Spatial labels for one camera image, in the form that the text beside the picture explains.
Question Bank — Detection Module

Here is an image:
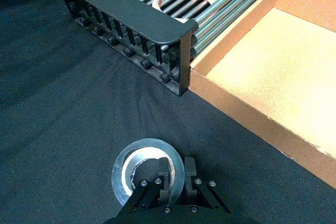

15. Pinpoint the roll of silver tape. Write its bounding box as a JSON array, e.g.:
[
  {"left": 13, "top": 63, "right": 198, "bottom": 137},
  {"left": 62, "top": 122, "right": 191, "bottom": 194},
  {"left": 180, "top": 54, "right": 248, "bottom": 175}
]
[{"left": 112, "top": 137, "right": 186, "bottom": 208}]

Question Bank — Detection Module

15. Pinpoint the black table cloth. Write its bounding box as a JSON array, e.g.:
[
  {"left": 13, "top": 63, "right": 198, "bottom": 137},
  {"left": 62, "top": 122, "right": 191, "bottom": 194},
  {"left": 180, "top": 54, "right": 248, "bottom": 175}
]
[{"left": 0, "top": 0, "right": 336, "bottom": 224}]

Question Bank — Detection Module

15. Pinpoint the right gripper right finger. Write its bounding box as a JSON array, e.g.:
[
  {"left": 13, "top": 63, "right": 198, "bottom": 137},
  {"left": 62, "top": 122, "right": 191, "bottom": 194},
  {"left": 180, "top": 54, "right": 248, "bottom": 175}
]
[{"left": 184, "top": 157, "right": 232, "bottom": 215}]

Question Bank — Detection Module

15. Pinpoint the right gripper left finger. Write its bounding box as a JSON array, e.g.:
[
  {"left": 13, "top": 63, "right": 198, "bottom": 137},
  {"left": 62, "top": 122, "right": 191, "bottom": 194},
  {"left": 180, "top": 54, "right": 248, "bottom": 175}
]
[{"left": 119, "top": 156, "right": 171, "bottom": 216}]

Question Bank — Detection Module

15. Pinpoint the shallow brown cardboard tray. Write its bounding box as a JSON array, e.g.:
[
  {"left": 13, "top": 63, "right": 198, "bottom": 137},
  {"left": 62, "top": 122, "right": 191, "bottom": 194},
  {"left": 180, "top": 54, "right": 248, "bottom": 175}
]
[{"left": 189, "top": 0, "right": 336, "bottom": 190}]

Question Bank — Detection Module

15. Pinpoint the black rack with steel bars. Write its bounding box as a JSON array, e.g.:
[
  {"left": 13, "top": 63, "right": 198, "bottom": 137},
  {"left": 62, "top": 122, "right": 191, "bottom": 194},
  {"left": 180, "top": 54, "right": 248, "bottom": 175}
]
[{"left": 43, "top": 0, "right": 289, "bottom": 98}]

